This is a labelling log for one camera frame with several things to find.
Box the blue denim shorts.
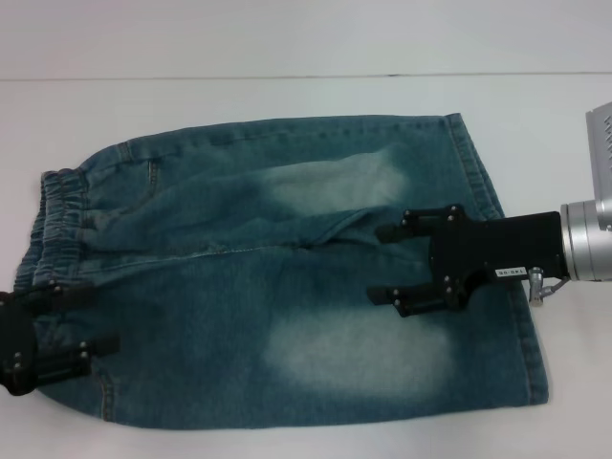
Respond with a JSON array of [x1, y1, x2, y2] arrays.
[[11, 112, 549, 425]]

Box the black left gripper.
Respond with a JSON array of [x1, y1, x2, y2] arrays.
[[0, 280, 121, 399]]

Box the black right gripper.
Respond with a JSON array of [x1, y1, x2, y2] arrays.
[[366, 204, 569, 319]]

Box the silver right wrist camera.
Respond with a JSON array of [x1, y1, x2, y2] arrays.
[[584, 98, 612, 206]]

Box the right gripper cable with plug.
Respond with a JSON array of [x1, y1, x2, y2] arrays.
[[527, 266, 571, 308]]

